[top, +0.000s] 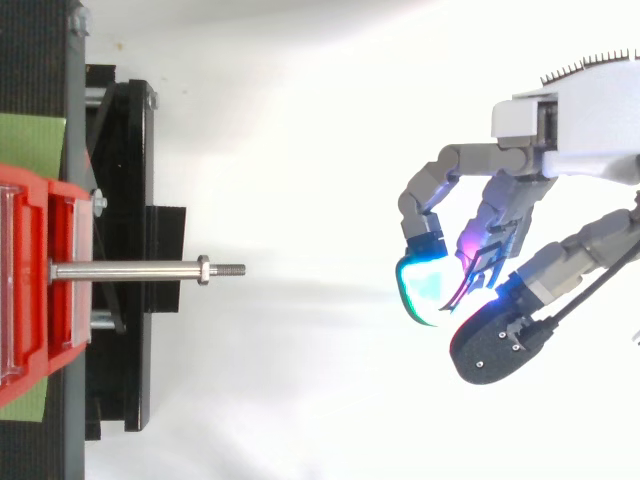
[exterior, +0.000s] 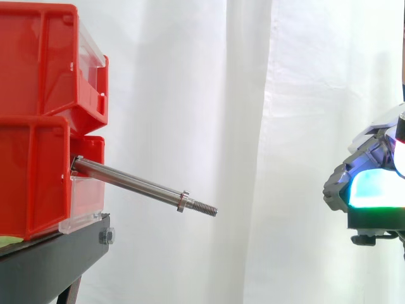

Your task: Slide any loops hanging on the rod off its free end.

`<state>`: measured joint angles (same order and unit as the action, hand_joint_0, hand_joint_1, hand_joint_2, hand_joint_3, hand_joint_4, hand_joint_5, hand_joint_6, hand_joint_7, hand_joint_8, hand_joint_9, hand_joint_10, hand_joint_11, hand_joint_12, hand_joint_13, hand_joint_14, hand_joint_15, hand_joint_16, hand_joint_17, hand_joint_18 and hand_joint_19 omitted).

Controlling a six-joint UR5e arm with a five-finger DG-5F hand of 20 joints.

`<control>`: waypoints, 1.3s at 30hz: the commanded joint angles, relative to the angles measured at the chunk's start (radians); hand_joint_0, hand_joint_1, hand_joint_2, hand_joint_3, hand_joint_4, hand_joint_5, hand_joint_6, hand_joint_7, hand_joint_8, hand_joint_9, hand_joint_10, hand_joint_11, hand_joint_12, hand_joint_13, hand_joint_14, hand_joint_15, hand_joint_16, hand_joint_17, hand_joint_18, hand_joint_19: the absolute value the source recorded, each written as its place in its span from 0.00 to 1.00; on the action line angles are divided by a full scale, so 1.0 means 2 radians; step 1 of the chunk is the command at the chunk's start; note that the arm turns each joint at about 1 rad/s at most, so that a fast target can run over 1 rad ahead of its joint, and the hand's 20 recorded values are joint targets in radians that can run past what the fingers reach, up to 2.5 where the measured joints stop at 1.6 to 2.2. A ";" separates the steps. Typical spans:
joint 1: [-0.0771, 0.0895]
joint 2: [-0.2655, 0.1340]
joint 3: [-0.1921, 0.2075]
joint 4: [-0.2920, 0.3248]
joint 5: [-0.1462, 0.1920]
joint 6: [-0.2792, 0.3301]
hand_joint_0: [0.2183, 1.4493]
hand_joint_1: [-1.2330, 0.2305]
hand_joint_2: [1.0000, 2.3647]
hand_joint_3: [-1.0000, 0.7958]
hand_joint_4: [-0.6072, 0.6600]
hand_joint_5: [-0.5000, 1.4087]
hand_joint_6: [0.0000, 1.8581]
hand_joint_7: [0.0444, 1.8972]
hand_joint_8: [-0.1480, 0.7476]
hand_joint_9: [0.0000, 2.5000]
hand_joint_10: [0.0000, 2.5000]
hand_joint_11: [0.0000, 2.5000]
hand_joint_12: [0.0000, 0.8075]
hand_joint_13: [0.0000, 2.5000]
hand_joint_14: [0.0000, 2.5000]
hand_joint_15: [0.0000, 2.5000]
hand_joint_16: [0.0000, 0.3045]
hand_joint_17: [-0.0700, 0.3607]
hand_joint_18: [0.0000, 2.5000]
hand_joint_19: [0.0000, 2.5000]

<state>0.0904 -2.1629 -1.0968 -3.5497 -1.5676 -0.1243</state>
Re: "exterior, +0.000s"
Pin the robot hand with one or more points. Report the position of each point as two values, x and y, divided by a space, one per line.
367 187

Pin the metal rod with threaded end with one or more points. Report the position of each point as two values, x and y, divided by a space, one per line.
133 179

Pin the red bin with clear plate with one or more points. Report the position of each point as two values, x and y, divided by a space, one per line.
31 177
34 63

